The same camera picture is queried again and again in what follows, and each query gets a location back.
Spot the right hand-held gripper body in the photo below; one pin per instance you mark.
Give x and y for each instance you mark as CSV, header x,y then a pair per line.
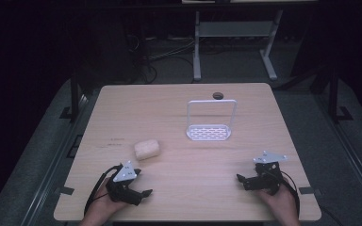
x,y
267,175

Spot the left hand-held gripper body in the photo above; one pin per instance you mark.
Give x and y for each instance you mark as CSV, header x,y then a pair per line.
x,y
122,187

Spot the person's left hand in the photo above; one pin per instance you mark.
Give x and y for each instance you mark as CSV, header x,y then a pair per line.
x,y
103,207

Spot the person's right hand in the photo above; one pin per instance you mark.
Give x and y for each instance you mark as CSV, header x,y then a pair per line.
x,y
280,203

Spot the beige bread loaf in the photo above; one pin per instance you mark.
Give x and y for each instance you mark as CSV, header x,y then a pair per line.
x,y
146,149

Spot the grey tape strip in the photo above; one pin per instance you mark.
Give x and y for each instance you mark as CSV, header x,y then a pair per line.
x,y
64,190
308,190

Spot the white metal stand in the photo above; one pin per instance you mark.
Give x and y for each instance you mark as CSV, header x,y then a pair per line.
x,y
234,40

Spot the black metal post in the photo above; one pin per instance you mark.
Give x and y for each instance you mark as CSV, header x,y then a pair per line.
x,y
74,97
334,94

